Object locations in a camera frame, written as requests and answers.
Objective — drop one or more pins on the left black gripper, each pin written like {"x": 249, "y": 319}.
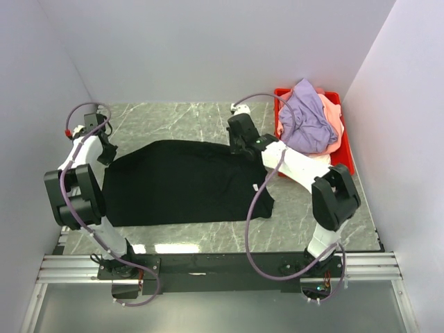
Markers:
{"x": 107, "y": 159}

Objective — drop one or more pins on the white t shirt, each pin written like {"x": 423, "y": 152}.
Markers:
{"x": 325, "y": 158}

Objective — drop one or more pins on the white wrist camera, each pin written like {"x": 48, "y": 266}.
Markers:
{"x": 240, "y": 108}
{"x": 75, "y": 133}

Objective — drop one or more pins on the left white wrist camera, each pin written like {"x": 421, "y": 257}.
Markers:
{"x": 75, "y": 133}

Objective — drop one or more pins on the black base beam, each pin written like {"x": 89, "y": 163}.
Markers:
{"x": 200, "y": 272}

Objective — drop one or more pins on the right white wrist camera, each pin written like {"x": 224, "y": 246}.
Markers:
{"x": 240, "y": 108}

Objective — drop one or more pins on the black t shirt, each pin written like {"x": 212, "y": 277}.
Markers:
{"x": 176, "y": 181}

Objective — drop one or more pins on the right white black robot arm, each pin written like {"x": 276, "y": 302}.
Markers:
{"x": 334, "y": 196}

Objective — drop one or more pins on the pink t shirt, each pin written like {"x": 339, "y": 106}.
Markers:
{"x": 333, "y": 114}

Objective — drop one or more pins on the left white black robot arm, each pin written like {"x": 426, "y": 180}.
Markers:
{"x": 77, "y": 201}

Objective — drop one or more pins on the red plastic bin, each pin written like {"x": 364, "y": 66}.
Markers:
{"x": 341, "y": 156}

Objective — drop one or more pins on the purple t shirt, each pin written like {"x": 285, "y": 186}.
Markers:
{"x": 302, "y": 124}

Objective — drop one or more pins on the aluminium frame rail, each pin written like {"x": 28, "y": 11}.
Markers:
{"x": 79, "y": 269}

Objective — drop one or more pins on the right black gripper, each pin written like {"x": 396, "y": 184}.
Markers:
{"x": 234, "y": 148}

